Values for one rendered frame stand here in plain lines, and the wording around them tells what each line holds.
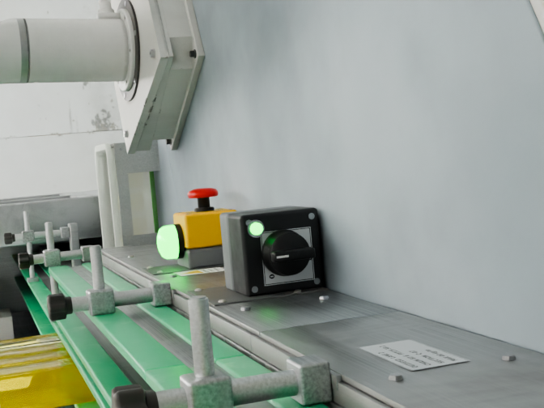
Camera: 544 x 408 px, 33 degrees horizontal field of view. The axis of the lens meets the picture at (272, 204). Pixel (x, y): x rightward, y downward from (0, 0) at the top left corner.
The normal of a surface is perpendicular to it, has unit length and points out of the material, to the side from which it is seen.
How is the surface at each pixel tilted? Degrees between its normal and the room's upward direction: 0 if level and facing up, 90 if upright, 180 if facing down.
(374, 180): 0
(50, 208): 90
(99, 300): 90
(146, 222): 90
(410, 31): 0
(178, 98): 90
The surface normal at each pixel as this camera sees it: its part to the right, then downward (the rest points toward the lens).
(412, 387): -0.09, -0.99
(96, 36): 0.35, -0.25
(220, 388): 0.32, 0.02
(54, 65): 0.34, 0.59
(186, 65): 0.33, 0.31
